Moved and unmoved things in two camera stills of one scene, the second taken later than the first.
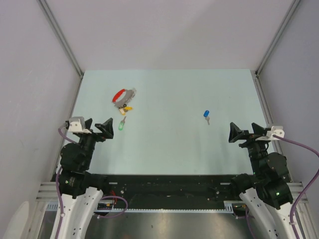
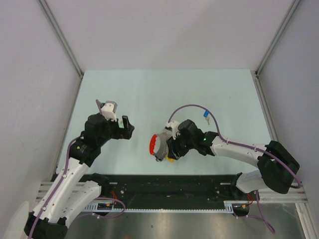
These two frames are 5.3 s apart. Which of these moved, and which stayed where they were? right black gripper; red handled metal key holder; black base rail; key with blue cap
Moved: red handled metal key holder; right black gripper
Stayed: black base rail; key with blue cap
